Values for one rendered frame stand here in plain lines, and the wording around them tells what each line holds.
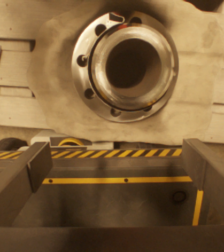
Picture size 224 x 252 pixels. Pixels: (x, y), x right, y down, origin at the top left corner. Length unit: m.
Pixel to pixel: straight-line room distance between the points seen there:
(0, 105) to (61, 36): 0.28
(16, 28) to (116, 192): 0.48
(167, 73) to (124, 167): 0.21
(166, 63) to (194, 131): 0.33
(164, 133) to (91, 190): 0.26
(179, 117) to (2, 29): 0.53
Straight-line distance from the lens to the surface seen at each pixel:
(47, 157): 0.17
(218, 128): 0.60
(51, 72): 0.47
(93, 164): 0.37
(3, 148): 0.66
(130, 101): 0.25
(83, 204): 0.43
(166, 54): 0.26
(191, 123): 0.54
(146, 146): 0.55
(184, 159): 0.17
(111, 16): 0.30
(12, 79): 0.57
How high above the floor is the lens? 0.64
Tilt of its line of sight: 73 degrees down
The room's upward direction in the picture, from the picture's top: 177 degrees counter-clockwise
